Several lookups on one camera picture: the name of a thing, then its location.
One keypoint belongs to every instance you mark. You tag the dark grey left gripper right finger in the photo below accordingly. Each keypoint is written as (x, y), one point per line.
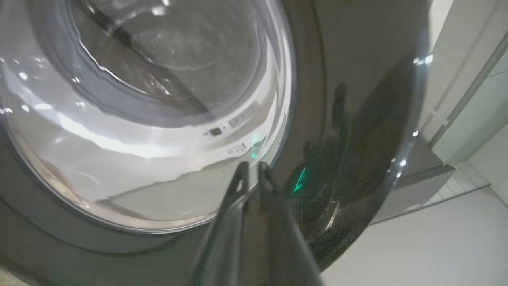
(281, 246)

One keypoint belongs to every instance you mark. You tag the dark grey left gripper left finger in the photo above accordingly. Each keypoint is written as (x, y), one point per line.
(222, 246)

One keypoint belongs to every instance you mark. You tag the dark round washing machine door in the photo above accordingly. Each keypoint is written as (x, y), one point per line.
(139, 159)

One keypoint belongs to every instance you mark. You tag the grey low block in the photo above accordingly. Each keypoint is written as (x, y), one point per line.
(416, 190)

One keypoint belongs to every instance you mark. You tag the pale green panel cabinet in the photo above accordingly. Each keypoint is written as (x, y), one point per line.
(472, 119)

